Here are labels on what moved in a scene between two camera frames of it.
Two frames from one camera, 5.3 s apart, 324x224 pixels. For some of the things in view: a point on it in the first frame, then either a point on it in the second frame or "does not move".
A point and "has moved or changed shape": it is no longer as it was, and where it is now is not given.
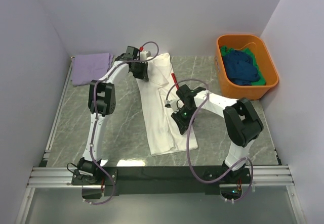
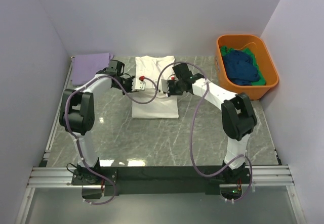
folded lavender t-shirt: (86, 68) does not move
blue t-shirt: (241, 69) does not move
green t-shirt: (261, 80) does not move
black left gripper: (144, 75) → (131, 79)
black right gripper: (181, 124) → (171, 93)
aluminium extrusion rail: (61, 177) does not move
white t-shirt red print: (165, 135) has moved or changed shape
